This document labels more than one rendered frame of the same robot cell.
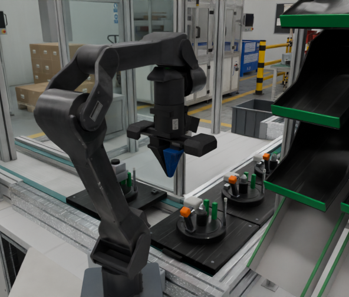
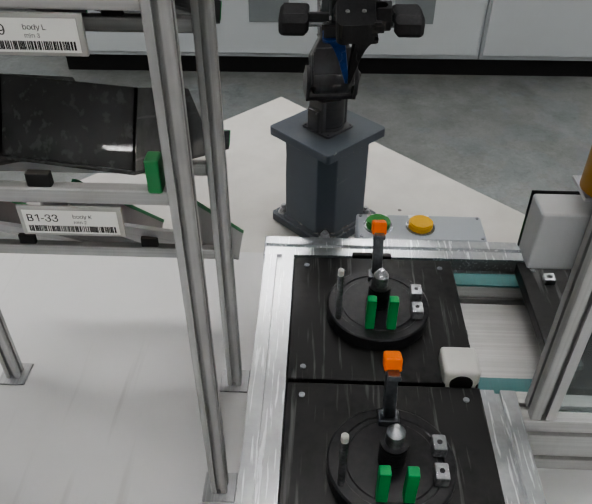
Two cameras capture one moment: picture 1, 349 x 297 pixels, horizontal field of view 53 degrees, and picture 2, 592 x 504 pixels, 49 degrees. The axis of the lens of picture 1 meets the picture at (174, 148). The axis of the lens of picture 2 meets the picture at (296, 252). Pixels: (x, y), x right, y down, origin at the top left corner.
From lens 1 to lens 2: 1.41 m
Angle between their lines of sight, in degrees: 112
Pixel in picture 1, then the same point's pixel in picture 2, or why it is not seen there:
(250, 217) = (318, 396)
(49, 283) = (506, 238)
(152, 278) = (314, 143)
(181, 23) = not seen: outside the picture
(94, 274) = (369, 127)
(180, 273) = (335, 242)
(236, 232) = (315, 337)
